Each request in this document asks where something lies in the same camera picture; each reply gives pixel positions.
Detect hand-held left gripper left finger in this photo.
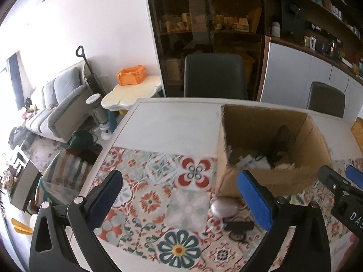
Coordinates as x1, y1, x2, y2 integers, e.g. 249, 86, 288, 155
30, 170, 124, 272

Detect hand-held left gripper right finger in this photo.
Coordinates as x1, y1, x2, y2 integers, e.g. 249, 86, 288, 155
237, 170, 332, 272

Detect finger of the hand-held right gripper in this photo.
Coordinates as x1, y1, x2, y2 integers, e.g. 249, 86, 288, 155
318, 165, 363, 202
345, 165, 363, 189

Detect silver oval mouse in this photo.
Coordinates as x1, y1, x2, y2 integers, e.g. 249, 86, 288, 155
209, 197, 239, 220

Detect black power adapter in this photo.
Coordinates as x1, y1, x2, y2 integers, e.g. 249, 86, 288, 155
221, 220, 255, 243

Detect brown cardboard box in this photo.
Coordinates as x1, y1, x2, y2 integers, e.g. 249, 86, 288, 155
216, 104, 333, 198

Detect woven wicker basket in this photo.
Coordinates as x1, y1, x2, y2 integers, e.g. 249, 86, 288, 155
351, 117, 363, 146

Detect striped chair cushion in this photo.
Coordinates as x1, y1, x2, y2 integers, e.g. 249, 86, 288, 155
36, 150, 95, 208

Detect green cloth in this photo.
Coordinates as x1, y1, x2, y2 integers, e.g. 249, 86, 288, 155
66, 130, 103, 155

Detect patterned floral table mat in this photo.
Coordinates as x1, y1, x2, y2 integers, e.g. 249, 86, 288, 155
93, 146, 363, 272

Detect dark grey dining chair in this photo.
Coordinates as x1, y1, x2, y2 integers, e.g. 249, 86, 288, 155
306, 81, 346, 119
183, 53, 248, 100

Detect dark low cabinet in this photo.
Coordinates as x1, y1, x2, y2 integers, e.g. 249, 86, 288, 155
10, 163, 42, 211

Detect yellow plastic object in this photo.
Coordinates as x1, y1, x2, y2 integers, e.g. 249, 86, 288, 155
11, 218, 34, 235

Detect grey fabric sofa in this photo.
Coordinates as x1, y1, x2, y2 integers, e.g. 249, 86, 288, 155
25, 66, 89, 143

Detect cream flower-shaped small table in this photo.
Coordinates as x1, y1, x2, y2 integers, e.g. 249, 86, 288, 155
101, 75, 163, 112

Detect black bag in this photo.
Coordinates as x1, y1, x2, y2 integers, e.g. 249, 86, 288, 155
8, 127, 28, 148

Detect white lower cabinet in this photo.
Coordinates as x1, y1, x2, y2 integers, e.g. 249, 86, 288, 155
259, 38, 363, 120

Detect soft toys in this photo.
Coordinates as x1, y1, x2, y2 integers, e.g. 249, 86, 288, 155
22, 97, 38, 120

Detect upright stick vacuum cleaner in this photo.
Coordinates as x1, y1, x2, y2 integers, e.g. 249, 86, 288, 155
76, 45, 107, 96

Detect orange plastic crate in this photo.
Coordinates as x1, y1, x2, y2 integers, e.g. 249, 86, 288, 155
115, 65, 146, 86

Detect blue window curtain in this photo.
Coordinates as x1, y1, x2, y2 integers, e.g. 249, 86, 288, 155
7, 52, 25, 112

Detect dark glass display cabinet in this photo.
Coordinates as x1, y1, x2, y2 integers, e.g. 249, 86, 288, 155
143, 0, 267, 100

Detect wooden wall shelf unit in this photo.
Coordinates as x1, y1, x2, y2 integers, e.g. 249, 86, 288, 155
262, 0, 363, 86

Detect black wall coffee machine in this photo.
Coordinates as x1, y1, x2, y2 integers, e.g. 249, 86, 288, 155
281, 0, 306, 36

